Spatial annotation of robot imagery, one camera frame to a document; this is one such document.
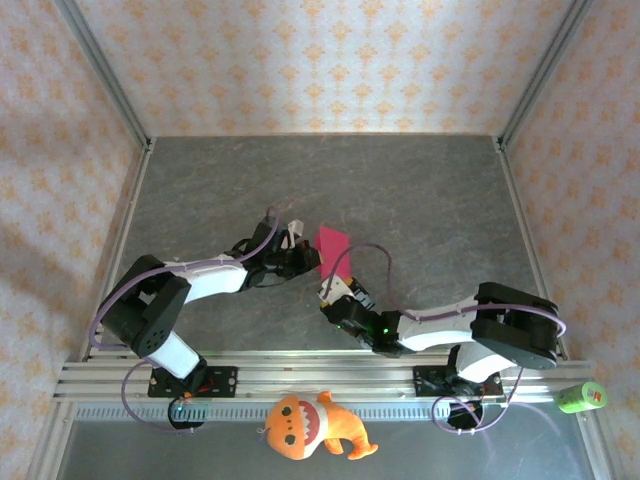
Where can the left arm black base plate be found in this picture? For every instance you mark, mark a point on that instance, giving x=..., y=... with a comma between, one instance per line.
x=225, y=381

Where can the aluminium table side rail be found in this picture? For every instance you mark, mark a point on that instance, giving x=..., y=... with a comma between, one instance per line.
x=128, y=220
x=522, y=220

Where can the green cylindrical can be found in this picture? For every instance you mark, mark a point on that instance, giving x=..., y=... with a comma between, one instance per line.
x=580, y=398

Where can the right aluminium frame post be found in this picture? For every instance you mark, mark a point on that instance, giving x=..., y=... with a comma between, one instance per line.
x=540, y=75

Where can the right aluminium table side rail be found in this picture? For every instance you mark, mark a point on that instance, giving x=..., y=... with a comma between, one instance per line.
x=522, y=220

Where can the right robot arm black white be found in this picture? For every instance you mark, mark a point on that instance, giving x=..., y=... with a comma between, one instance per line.
x=510, y=330

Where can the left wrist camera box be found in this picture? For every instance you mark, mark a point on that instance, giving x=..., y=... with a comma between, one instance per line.
x=295, y=234

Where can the left aluminium frame post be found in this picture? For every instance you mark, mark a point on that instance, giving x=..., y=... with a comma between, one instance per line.
x=107, y=75

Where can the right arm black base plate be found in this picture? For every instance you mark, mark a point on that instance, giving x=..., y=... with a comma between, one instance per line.
x=425, y=382

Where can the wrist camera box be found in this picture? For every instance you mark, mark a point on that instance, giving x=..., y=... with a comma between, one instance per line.
x=340, y=289
x=295, y=234

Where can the aluminium frame post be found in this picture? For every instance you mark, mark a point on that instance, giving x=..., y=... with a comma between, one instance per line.
x=107, y=75
x=540, y=75

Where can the left aluminium table side rail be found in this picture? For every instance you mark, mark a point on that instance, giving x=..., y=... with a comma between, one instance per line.
x=128, y=220

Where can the orange shark plush toy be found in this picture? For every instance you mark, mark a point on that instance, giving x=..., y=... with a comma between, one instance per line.
x=300, y=425

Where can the pink cloth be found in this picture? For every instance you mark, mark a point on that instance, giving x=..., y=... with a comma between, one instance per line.
x=332, y=250

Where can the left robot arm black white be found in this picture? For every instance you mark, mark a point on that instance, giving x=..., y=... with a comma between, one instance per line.
x=150, y=320

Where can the aluminium mounting rail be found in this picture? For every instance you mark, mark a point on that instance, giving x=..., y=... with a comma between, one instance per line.
x=325, y=375

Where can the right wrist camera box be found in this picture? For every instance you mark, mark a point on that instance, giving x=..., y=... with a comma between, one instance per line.
x=340, y=289

